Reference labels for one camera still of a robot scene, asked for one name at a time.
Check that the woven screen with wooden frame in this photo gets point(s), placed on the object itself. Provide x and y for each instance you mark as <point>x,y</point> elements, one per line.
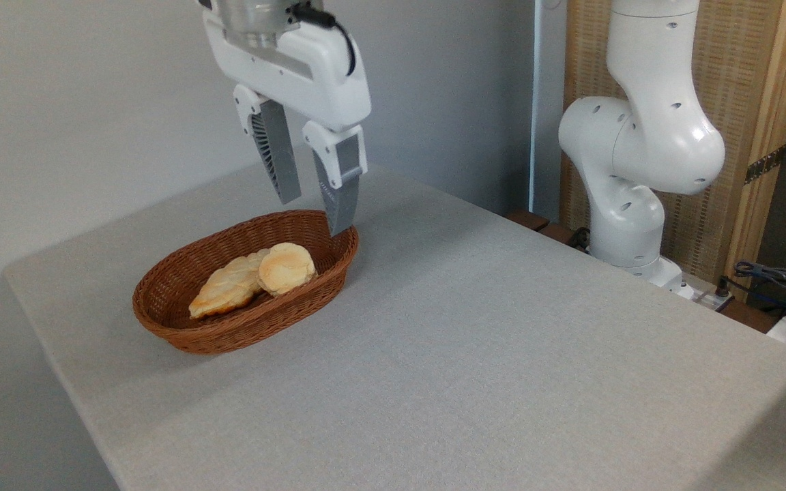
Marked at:
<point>741,82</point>

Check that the brown wicker oval basket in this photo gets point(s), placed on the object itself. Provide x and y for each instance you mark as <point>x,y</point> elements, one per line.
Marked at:
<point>181,290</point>

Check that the brass hinge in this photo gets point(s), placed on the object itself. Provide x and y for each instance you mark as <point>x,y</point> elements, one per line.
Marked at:
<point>765,165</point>

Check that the round bumpy bread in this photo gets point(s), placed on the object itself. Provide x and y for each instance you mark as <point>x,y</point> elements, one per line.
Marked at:
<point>287,269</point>

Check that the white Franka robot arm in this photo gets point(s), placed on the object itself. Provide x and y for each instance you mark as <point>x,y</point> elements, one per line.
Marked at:
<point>645,143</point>

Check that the long braided bread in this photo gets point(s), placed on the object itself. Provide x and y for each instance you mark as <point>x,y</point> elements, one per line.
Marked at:
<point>226,290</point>

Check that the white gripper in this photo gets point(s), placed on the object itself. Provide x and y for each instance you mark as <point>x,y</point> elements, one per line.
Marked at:
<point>304,68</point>

